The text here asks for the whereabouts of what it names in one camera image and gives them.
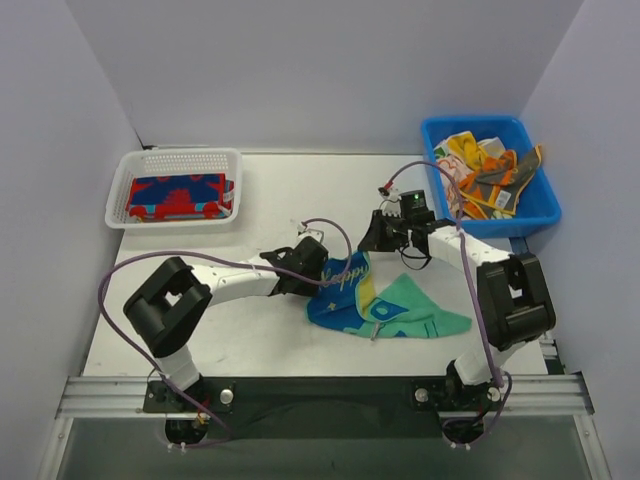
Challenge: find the yellow orange towel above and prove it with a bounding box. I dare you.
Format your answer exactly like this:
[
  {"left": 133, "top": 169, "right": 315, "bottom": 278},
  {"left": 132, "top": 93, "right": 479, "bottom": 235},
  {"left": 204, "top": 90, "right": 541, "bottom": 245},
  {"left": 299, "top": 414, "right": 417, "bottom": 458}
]
[{"left": 445, "top": 131, "right": 488, "bottom": 171}]

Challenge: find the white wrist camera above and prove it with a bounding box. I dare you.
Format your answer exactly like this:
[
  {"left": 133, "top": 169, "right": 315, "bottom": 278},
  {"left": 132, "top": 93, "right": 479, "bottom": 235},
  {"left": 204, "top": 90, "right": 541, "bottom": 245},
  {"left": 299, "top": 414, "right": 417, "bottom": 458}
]
[
  {"left": 379, "top": 191, "right": 401, "bottom": 218},
  {"left": 297, "top": 223, "right": 324, "bottom": 244}
]

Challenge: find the grey orange-edged towel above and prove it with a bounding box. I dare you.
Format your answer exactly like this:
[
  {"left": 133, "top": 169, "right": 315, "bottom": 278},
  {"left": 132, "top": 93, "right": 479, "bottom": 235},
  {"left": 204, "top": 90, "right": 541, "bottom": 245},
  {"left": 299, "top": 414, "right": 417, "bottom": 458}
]
[{"left": 458, "top": 145, "right": 543, "bottom": 220}]

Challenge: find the red blue tiger towel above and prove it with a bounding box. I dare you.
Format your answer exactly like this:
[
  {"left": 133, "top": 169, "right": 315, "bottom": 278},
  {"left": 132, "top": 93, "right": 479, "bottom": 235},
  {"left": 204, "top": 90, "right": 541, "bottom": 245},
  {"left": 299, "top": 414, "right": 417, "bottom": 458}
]
[{"left": 126, "top": 173, "right": 236, "bottom": 222}]

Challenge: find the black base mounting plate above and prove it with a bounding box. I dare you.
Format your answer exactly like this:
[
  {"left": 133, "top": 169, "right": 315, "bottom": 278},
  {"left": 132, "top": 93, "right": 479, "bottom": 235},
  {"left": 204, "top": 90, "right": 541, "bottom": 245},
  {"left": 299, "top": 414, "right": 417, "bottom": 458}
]
[{"left": 142, "top": 375, "right": 504, "bottom": 445}]

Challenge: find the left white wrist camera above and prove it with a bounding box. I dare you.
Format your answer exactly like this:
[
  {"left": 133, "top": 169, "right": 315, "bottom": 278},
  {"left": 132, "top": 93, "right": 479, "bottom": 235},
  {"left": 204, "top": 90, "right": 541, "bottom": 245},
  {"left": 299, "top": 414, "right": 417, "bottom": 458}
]
[{"left": 297, "top": 223, "right": 324, "bottom": 244}]

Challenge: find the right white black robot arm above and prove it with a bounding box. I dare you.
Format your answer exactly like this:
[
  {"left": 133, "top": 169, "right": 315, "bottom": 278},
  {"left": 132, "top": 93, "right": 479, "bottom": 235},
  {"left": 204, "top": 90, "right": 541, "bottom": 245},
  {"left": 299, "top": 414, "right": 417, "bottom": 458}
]
[{"left": 358, "top": 187, "right": 556, "bottom": 386}]

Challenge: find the white patterned towel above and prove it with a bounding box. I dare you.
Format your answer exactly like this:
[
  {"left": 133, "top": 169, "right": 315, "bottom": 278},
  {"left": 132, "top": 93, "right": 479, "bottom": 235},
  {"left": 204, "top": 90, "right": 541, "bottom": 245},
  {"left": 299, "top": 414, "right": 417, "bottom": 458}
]
[{"left": 434, "top": 140, "right": 472, "bottom": 216}]

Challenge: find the green teal towel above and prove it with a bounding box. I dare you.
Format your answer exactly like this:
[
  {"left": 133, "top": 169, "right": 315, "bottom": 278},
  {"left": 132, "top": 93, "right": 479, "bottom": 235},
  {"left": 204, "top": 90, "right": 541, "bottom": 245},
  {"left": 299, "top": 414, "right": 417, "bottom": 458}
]
[{"left": 306, "top": 252, "right": 472, "bottom": 340}]

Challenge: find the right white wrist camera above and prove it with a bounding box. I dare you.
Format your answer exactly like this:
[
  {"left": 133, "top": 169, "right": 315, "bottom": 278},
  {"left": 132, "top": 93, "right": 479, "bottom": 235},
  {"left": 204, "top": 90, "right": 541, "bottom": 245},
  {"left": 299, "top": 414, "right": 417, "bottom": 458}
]
[{"left": 379, "top": 191, "right": 401, "bottom": 218}]

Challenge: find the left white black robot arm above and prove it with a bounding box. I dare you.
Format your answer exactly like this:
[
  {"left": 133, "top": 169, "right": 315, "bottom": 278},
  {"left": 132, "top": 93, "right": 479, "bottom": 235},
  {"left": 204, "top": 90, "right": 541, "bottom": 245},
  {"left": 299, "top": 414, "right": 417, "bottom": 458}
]
[{"left": 123, "top": 236, "right": 328, "bottom": 391}]

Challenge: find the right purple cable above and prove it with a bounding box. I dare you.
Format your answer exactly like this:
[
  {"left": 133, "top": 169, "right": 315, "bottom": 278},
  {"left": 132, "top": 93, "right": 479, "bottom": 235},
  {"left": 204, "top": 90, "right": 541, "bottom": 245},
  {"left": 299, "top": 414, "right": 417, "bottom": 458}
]
[{"left": 377, "top": 160, "right": 512, "bottom": 446}]

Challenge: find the white perforated plastic basket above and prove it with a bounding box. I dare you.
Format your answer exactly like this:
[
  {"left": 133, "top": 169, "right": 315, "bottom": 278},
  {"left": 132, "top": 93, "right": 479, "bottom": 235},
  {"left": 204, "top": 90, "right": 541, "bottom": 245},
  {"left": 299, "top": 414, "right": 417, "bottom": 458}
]
[{"left": 105, "top": 147, "right": 243, "bottom": 230}]

